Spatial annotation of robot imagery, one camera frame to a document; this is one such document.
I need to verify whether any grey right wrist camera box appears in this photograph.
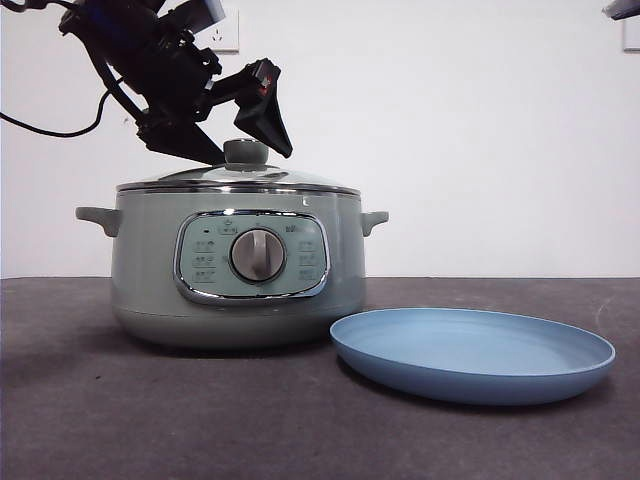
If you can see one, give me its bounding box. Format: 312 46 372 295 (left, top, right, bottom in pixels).
601 0 640 22

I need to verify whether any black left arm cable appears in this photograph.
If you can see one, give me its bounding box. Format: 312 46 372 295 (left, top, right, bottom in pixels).
0 74 132 137

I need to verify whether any pale green electric steamer pot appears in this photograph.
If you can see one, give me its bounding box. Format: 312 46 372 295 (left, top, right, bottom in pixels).
74 187 390 351

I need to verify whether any white wall socket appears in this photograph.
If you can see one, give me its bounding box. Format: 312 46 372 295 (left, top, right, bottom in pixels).
211 9 241 55

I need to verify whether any glass lid with round knob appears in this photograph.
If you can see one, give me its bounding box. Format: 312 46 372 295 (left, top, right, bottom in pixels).
116 138 361 194

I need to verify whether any white wall plate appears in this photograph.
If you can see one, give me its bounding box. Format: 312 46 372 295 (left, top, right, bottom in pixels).
621 19 640 54

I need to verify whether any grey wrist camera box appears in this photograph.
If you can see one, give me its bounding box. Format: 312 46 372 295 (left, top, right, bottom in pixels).
164 0 224 32
601 0 640 22

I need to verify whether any blue round plate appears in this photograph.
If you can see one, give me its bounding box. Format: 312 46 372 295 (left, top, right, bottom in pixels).
329 307 617 407

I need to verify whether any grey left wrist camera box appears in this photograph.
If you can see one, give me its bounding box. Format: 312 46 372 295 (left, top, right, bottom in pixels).
164 0 224 32

